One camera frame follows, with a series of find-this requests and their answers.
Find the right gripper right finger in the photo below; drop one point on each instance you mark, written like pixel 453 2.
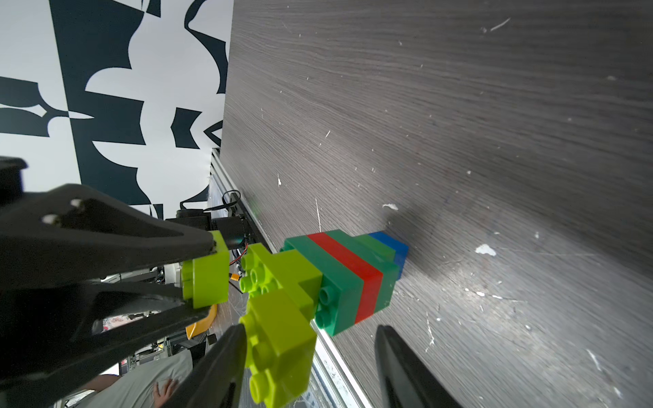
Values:
pixel 405 380

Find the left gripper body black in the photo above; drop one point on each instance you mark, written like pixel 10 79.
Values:
pixel 15 223

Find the lime lego brick long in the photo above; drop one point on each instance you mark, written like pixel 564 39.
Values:
pixel 280 349

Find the person hand outside cell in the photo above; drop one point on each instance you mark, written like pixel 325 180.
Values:
pixel 161 394

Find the lime lego brick small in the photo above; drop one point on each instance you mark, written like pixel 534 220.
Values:
pixel 205 280
pixel 288 270

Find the green lego brick small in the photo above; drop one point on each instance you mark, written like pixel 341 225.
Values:
pixel 381 250

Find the green lego brick long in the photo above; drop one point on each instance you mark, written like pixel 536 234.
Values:
pixel 341 290
pixel 378 275

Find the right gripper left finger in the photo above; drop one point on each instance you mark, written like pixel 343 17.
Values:
pixel 217 380

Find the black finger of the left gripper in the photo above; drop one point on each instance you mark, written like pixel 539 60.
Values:
pixel 47 333
pixel 77 234

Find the blue lego brick small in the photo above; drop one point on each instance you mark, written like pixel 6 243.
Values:
pixel 400 248

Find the red lego brick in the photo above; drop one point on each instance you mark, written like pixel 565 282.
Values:
pixel 354 279

